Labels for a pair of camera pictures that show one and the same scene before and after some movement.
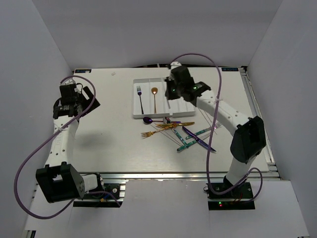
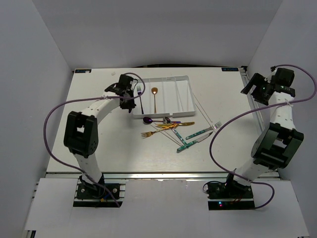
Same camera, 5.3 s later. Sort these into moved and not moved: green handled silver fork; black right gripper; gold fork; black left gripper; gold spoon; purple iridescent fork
Moved: black right gripper; black left gripper
Not moved: purple iridescent fork; gold spoon; gold fork; green handled silver fork
